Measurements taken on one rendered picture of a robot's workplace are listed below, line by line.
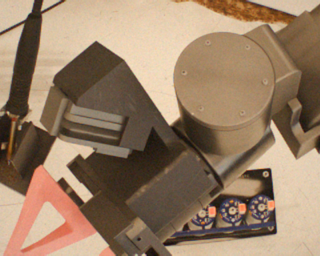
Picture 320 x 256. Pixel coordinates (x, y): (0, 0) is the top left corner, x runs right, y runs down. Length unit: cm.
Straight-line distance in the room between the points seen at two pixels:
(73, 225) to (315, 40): 22
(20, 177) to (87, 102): 34
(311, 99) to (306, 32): 5
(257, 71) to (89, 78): 10
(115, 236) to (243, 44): 13
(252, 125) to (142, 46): 40
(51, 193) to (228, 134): 16
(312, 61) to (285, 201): 28
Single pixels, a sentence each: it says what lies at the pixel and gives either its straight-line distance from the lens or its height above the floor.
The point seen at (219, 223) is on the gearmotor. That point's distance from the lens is 68.
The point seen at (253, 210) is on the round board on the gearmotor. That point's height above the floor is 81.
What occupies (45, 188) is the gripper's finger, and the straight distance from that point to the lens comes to 50.
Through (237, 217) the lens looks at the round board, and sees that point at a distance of 65.
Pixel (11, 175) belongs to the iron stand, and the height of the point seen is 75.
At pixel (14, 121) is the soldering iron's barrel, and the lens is 68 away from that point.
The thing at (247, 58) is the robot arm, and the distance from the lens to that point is 40.
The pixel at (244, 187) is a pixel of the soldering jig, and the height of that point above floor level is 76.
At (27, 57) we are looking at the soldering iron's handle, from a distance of 64.
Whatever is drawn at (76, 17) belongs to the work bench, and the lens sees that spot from 81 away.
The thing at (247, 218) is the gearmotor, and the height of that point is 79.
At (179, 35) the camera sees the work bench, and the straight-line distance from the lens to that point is 79.
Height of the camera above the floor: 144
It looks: 69 degrees down
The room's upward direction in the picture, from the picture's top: 2 degrees clockwise
